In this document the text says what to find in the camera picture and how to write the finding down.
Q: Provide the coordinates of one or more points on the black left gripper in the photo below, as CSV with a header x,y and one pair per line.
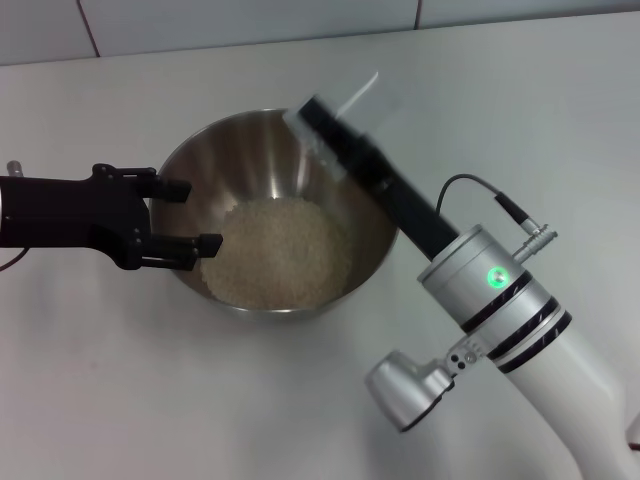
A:
x,y
70,215

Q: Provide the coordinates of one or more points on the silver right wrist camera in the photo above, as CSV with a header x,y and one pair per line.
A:
x,y
407,387

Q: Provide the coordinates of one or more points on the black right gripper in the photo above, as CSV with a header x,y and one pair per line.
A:
x,y
405,200

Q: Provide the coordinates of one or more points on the white rice grains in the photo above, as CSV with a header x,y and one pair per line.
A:
x,y
280,250

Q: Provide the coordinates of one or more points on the clear plastic cup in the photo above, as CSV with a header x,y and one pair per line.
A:
x,y
320,135

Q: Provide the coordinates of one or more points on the stainless steel mixing bowl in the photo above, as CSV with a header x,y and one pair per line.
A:
x,y
310,170

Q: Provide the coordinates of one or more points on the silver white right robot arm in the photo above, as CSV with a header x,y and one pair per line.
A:
x,y
525,325

